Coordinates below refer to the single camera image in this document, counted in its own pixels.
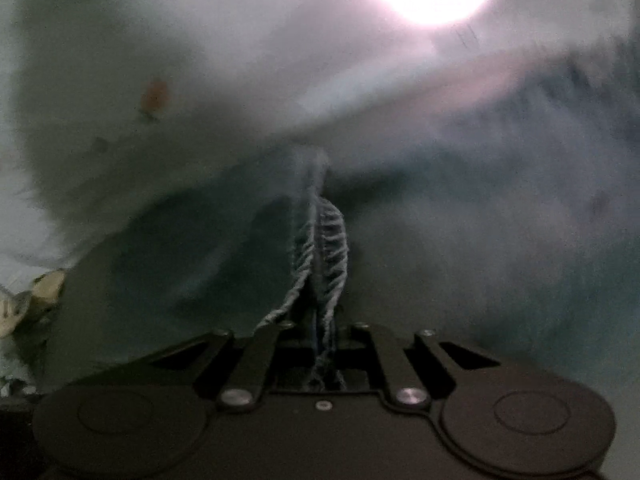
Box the carrot printed sheet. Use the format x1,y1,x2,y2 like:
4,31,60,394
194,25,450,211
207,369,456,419
0,0,640,281

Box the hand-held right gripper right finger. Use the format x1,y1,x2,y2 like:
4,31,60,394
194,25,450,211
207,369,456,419
349,322,502,409

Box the blue jeans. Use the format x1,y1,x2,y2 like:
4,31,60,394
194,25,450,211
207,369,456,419
60,50,640,396

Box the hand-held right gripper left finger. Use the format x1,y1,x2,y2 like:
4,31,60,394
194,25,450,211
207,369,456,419
149,322,301,411

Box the cream cloth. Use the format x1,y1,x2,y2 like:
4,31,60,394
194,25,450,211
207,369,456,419
0,269,67,338

